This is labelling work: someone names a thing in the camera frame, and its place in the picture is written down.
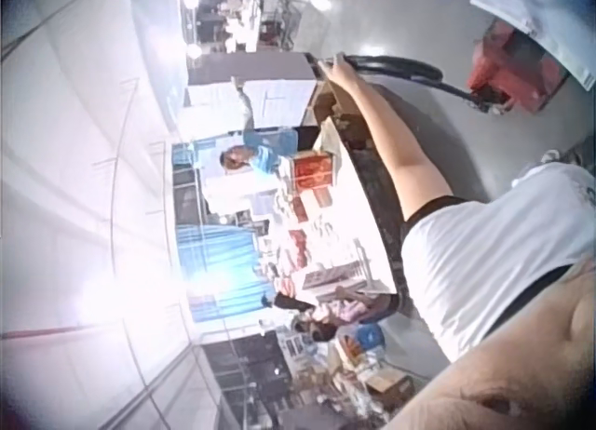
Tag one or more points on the shelf with white goods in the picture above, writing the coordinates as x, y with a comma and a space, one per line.
247, 16

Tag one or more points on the brown cardboard box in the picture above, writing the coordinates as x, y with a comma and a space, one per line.
333, 102

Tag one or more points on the red printed box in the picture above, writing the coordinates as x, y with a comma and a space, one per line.
314, 171

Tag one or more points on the heap of packed goods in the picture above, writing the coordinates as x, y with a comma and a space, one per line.
363, 360

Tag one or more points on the white table with goods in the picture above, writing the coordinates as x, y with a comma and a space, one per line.
340, 225

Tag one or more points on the white sign board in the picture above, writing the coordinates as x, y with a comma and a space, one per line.
274, 99

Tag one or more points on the blue curtain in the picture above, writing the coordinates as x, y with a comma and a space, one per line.
219, 267

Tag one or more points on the person's left fingers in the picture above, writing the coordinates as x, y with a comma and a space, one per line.
329, 63

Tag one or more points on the person's left hand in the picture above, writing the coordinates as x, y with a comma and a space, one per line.
339, 71

